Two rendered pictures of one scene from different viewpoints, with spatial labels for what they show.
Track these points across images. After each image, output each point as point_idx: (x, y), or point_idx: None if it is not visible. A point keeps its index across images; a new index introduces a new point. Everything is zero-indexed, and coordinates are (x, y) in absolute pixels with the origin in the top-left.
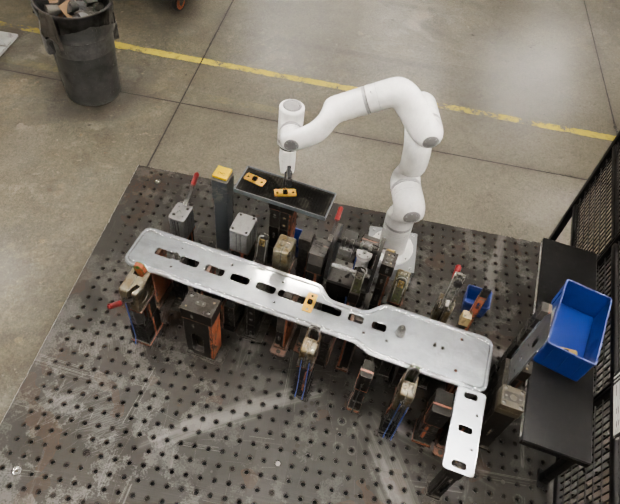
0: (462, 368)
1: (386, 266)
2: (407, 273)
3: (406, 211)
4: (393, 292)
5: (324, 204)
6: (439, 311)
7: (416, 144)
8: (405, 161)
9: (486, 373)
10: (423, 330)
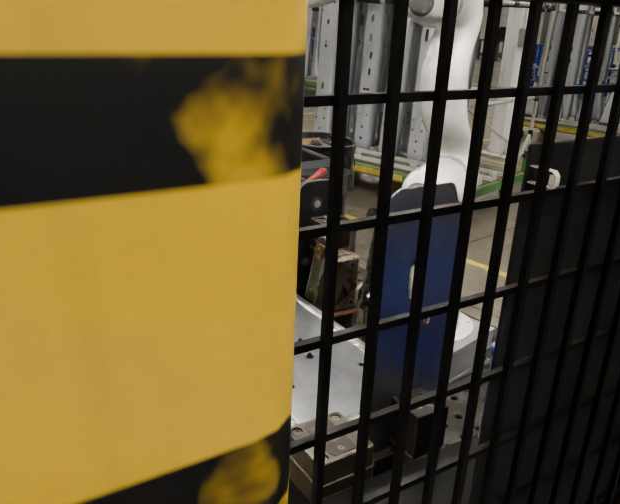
0: (308, 390)
1: (314, 223)
2: (351, 253)
3: (409, 181)
4: (310, 273)
5: (304, 161)
6: (361, 316)
7: (434, 53)
8: (420, 90)
9: (349, 420)
10: (306, 329)
